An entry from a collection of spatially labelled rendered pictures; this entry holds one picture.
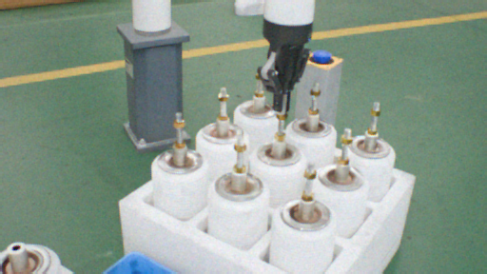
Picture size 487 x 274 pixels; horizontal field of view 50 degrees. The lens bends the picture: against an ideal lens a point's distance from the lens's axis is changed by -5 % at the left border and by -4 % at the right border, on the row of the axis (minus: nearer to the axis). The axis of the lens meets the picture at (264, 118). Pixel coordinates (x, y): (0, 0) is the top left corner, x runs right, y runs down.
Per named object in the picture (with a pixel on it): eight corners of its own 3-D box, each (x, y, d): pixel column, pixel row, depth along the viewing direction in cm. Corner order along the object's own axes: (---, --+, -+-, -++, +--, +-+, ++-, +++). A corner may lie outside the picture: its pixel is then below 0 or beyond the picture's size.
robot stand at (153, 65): (123, 128, 148) (115, 25, 134) (172, 119, 155) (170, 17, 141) (138, 154, 137) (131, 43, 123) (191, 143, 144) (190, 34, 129)
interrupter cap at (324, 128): (321, 117, 107) (321, 114, 106) (339, 136, 100) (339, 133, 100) (284, 122, 104) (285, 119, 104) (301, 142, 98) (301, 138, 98)
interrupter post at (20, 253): (7, 268, 66) (2, 249, 64) (23, 258, 68) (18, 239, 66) (19, 277, 65) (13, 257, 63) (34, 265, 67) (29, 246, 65)
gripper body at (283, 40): (297, 25, 77) (291, 86, 81) (323, 12, 83) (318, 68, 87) (252, 14, 80) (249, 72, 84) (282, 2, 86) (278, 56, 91)
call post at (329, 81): (287, 184, 129) (298, 62, 115) (301, 170, 135) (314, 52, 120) (314, 194, 126) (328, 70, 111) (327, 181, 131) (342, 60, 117)
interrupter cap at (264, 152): (278, 173, 89) (278, 169, 88) (247, 154, 93) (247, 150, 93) (309, 158, 93) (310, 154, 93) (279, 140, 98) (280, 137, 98)
